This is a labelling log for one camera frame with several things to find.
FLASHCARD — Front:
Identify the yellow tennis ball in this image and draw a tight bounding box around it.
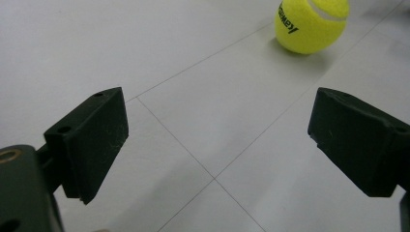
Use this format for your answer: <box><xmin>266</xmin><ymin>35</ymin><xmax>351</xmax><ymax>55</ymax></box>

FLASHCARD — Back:
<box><xmin>274</xmin><ymin>0</ymin><xmax>351</xmax><ymax>55</ymax></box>

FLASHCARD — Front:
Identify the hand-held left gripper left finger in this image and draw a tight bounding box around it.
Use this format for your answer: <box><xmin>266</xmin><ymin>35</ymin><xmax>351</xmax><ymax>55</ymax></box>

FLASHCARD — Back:
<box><xmin>37</xmin><ymin>86</ymin><xmax>130</xmax><ymax>205</ymax></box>

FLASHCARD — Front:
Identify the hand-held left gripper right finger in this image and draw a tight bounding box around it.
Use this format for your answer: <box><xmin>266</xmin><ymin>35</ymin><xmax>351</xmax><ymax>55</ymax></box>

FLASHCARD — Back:
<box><xmin>307</xmin><ymin>87</ymin><xmax>410</xmax><ymax>198</ymax></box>

